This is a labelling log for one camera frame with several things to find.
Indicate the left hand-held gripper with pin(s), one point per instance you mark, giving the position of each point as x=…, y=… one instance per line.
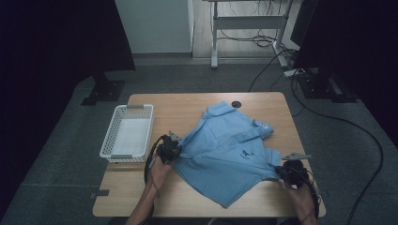
x=169, y=148

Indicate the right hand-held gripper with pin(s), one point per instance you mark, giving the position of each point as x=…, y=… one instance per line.
x=292, y=172

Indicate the white plastic basket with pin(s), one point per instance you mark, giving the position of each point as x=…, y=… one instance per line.
x=130, y=137

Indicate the blue shirt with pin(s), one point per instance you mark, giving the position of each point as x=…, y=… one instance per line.
x=225, y=150

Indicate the person's right hand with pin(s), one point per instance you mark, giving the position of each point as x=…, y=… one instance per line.
x=300, y=197

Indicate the person's left hand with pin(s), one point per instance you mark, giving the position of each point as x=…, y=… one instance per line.
x=159, y=173

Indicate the black table grommet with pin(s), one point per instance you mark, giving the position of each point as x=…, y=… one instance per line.
x=237, y=103

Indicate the black stand base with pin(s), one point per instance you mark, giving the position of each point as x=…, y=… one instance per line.
x=316, y=87
x=104, y=90

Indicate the white power strip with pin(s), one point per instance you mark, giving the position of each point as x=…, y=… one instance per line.
x=291, y=73

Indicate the grey table bracket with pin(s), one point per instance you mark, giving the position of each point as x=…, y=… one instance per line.
x=100, y=193
x=316, y=192

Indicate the white wall panel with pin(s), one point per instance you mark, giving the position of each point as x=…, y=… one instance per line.
x=156, y=25

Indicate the white desk frame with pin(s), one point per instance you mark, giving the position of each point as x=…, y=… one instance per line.
x=247, y=22

